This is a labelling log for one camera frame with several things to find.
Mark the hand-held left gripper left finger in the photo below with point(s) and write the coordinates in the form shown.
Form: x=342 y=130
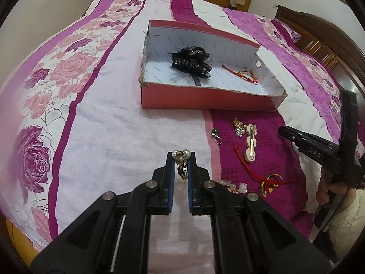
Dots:
x=171 y=182

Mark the wooden bed frame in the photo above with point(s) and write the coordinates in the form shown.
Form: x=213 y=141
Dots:
x=20 y=237

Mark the gold pearl cluster earring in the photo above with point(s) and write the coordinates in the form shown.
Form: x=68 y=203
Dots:
x=238 y=128

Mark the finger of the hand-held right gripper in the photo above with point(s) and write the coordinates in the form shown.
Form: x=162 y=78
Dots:
x=349 y=125
x=310 y=147

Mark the person's right hand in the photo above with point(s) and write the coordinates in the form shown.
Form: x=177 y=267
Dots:
x=323 y=194

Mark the red cardboard box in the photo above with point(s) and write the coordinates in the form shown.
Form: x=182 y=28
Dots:
x=199 y=98

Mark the dark wooden headboard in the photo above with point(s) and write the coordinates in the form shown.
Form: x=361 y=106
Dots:
x=322 y=31

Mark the black feathered hair claw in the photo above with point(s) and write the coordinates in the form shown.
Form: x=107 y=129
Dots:
x=188 y=62

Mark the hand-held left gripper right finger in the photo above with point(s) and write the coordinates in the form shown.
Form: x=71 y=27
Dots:
x=191 y=188

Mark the pink flower hair clip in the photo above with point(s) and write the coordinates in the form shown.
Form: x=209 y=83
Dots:
x=251 y=145

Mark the purple floral pillow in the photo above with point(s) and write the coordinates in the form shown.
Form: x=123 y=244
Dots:
x=286 y=31

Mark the pink floral bedspread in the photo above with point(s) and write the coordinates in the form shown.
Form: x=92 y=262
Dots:
x=114 y=125

